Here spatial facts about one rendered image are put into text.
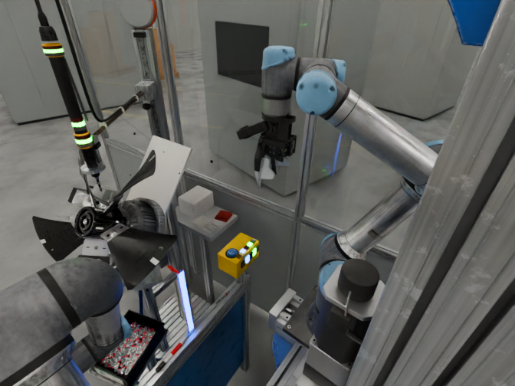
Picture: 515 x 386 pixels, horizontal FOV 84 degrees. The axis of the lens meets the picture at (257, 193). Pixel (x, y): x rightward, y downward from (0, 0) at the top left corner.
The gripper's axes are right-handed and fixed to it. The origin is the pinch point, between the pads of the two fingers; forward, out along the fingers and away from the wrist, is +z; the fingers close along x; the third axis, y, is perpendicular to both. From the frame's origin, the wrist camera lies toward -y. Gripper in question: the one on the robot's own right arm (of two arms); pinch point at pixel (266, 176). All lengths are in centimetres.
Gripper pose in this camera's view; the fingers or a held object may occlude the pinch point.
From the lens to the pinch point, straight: 87.1
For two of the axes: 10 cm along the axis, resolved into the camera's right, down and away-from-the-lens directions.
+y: 8.3, 3.2, -4.6
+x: 5.6, -4.5, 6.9
